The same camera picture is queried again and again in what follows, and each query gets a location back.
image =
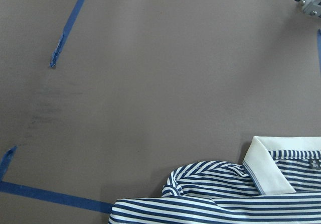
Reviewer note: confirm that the aluminium frame post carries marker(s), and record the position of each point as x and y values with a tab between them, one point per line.
311	7

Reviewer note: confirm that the navy white striped polo shirt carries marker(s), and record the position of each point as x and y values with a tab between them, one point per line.
277	182

